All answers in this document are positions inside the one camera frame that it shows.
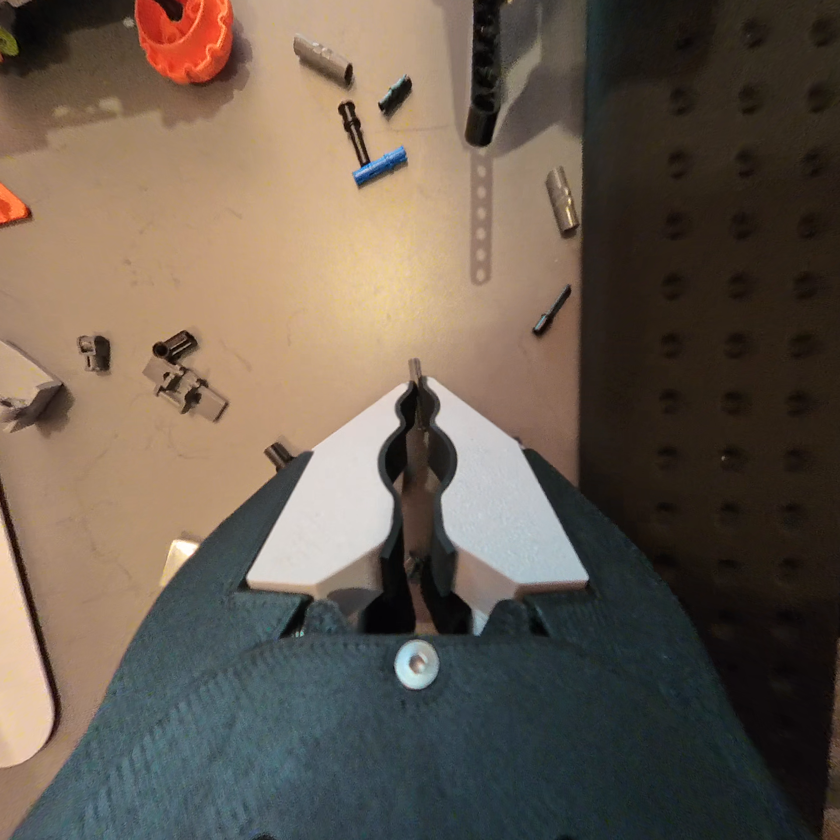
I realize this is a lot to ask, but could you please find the orange wedge plate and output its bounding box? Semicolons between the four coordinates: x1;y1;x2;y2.
0;182;32;227

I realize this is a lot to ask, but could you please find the building block robot vehicle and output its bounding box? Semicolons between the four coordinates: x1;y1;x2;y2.
0;0;235;85

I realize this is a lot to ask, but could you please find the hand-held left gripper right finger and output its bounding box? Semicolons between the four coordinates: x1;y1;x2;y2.
422;378;590;632

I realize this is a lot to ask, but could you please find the black long holed beam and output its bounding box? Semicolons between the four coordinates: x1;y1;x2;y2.
465;0;503;147

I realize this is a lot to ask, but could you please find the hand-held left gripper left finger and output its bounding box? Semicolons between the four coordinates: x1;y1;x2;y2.
246;382;421;631

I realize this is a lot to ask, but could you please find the grey track link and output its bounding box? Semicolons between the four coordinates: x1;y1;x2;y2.
143;356;229;421

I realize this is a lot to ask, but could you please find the pale grey panel piece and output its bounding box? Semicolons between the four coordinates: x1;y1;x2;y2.
161;538;201;581

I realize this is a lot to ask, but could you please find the dark perforated pad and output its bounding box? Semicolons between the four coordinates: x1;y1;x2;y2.
577;0;840;828

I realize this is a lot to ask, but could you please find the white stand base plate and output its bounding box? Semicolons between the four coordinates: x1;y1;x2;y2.
0;472;60;769

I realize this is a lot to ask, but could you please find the grey tube connector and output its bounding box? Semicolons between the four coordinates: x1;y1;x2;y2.
545;166;580;235
293;34;355;89

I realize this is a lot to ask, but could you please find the blue connector pin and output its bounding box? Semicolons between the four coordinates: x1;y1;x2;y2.
352;147;409;188

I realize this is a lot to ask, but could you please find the grey curved panel piece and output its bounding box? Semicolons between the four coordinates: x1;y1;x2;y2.
0;340;64;434

